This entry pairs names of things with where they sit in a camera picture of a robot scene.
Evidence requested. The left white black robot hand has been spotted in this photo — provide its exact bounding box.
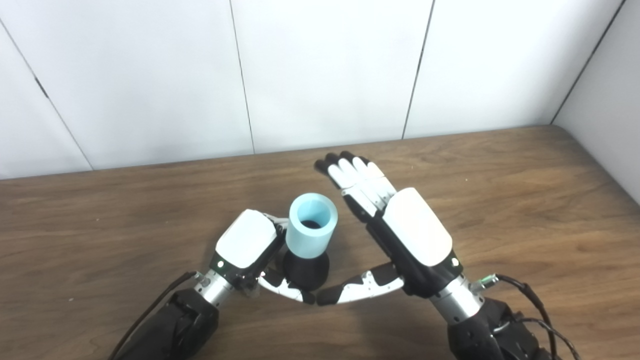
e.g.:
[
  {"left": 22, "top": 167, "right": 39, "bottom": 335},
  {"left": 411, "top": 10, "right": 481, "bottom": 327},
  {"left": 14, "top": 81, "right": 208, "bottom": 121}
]
[{"left": 208, "top": 209, "right": 317, "bottom": 305}]

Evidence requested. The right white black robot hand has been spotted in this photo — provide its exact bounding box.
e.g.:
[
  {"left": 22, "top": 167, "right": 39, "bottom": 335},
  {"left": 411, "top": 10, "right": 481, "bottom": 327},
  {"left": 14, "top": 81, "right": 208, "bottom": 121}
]
[{"left": 314, "top": 151, "right": 464, "bottom": 307}]

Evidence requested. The light-blue hose piece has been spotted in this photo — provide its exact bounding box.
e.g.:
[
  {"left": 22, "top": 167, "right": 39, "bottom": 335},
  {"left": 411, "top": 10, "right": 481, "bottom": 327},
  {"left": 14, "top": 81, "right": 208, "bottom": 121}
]
[{"left": 285, "top": 193, "right": 339, "bottom": 259}]

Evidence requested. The black flared nozzle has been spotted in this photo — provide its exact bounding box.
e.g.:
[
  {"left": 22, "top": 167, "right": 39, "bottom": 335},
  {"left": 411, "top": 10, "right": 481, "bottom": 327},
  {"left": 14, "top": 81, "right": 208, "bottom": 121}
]
[{"left": 282, "top": 219, "right": 330, "bottom": 292}]

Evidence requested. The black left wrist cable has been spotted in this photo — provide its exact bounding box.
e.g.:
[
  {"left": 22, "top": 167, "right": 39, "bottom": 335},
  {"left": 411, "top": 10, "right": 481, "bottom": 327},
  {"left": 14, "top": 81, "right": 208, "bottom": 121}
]
[{"left": 107, "top": 271, "right": 201, "bottom": 360}]

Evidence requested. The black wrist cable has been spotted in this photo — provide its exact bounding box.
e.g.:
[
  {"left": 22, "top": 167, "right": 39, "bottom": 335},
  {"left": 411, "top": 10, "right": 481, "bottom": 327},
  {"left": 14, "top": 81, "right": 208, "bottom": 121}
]
[
  {"left": 470, "top": 273, "right": 581, "bottom": 360},
  {"left": 107, "top": 271, "right": 201, "bottom": 360}
]

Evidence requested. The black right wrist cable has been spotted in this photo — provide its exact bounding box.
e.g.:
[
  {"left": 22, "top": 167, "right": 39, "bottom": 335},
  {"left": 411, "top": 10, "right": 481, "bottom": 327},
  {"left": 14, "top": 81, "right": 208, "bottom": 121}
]
[{"left": 470, "top": 273, "right": 581, "bottom": 360}]

